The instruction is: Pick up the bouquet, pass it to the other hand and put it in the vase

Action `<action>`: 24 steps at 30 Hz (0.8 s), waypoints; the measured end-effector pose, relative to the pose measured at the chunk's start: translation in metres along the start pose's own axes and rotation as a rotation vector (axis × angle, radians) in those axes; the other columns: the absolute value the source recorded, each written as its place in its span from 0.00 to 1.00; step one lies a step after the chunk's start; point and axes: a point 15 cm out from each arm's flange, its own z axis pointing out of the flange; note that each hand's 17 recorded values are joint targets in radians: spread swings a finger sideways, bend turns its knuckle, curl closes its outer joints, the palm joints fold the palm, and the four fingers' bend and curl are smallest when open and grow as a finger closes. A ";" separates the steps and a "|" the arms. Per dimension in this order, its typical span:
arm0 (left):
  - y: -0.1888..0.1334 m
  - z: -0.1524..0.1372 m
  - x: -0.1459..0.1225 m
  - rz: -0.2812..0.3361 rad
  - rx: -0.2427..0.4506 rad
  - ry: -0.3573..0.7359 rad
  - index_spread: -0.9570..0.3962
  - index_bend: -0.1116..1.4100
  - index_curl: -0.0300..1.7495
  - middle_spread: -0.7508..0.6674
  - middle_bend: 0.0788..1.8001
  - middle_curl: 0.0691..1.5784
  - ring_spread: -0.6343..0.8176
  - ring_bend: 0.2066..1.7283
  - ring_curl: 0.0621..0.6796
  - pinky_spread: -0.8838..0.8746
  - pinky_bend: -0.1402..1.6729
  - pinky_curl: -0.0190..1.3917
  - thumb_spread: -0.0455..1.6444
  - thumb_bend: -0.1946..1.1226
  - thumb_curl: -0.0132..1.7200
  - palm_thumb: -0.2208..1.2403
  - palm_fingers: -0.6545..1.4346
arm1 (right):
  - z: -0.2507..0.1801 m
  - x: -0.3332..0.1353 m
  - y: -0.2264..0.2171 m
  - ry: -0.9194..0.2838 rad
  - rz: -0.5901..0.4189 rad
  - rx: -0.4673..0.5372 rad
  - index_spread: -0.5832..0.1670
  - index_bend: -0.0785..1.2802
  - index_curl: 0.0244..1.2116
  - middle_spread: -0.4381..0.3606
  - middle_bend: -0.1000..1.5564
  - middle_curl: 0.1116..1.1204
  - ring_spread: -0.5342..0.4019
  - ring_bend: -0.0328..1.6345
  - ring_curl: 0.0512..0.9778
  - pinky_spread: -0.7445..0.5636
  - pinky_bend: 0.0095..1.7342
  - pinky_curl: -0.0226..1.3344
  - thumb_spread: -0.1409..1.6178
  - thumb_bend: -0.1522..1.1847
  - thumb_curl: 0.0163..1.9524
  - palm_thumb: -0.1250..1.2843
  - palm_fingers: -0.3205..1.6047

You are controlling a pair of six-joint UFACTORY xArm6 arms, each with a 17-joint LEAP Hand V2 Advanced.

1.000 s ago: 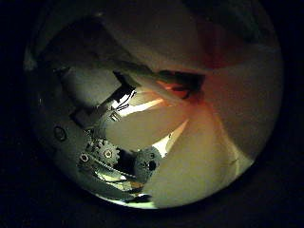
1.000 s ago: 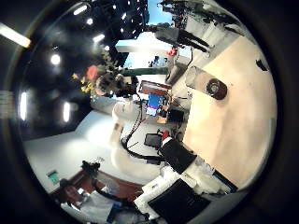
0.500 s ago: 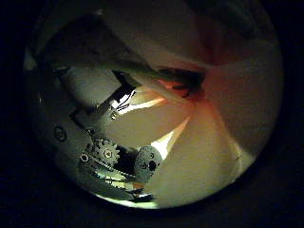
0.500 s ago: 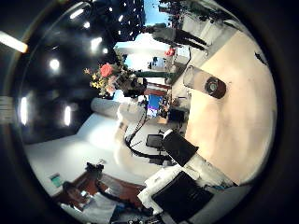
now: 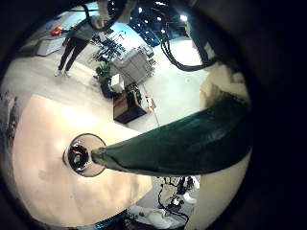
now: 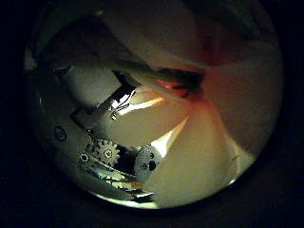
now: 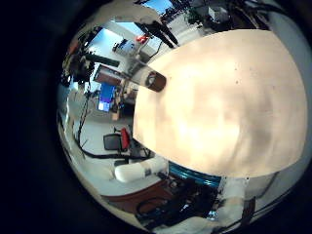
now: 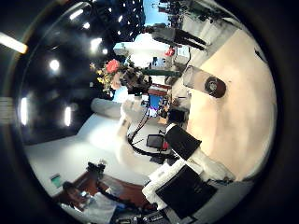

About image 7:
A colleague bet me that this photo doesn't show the brown framed board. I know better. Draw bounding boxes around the brown framed board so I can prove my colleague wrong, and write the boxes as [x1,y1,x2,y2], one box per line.
[93,63,127,88]

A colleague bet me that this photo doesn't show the black office chair red jacket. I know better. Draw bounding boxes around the black office chair red jacket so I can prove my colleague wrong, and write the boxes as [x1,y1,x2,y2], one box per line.
[102,127,132,152]

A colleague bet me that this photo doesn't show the white box device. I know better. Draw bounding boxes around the white box device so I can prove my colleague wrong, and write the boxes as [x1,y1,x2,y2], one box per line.
[208,5,230,22]

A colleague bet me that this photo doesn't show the blue computer monitor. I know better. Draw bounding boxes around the blue computer monitor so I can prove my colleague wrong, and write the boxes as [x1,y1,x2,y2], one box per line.
[97,82,118,113]

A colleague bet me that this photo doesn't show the blue lit computer case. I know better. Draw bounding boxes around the blue lit computer case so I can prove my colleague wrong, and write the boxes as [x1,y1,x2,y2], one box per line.
[168,161,223,189]

